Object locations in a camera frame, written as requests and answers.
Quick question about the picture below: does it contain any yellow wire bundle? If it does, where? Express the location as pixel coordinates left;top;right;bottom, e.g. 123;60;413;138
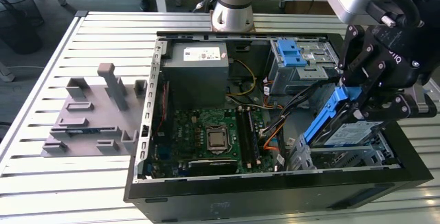
227;59;258;97

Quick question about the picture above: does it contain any black graphics card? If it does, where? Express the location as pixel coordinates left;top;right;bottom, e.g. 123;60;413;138
187;158;238;176

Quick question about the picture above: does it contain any RAM stick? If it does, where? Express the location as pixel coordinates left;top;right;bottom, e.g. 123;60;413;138
65;128;103;135

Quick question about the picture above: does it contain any silver camera bracket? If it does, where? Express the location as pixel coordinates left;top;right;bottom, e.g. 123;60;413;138
411;83;439;118

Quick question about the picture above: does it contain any black PC case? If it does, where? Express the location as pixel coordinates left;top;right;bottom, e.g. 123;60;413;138
123;30;435;223

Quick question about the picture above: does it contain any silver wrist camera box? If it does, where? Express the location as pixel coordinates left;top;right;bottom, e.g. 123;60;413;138
326;0;391;25

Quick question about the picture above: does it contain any metal drive cage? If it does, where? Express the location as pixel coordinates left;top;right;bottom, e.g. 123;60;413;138
269;38;345;104

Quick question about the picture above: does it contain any green motherboard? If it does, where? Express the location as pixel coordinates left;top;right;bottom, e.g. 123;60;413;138
151;107;278;179

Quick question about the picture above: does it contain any square brown base plate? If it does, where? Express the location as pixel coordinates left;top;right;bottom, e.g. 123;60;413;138
210;25;258;33

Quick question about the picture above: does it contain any black cable bundle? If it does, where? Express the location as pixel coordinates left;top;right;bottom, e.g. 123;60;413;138
261;78;341;142

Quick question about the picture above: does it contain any blue plastic drive latch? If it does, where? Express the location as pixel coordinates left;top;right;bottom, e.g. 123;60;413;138
277;39;310;67

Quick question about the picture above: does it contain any black RAM slot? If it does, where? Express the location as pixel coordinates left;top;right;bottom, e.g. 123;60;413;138
249;110;263;166
237;107;250;165

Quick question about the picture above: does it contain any metal socket cover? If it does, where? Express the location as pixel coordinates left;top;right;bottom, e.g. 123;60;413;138
205;124;231;156

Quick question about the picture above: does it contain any thick black camera cable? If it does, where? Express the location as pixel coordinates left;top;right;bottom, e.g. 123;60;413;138
358;0;426;29

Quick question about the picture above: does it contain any grey parts rack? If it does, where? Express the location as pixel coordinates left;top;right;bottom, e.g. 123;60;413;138
41;63;149;159

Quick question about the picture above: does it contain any silver CPU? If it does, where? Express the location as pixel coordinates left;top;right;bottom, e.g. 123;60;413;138
209;131;227;147

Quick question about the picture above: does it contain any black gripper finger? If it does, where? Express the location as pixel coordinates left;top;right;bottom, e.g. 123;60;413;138
353;88;419;123
339;24;389;94

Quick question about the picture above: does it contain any grey furniture foot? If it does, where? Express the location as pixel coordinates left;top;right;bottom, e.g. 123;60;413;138
0;60;17;82

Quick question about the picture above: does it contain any grey power supply unit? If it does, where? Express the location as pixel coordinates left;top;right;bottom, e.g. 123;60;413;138
162;41;231;109

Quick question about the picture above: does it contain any orange wire bundle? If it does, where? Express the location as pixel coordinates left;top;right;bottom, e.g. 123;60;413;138
263;130;287;153

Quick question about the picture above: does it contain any hard disk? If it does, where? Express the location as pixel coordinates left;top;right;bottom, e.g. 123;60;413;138
302;86;385;149

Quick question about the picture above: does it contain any metal disk bay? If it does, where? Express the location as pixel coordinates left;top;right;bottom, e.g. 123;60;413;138
287;131;395;172

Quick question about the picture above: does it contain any grey white wire bundle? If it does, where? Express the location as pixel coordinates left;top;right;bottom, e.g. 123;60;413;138
227;94;287;110

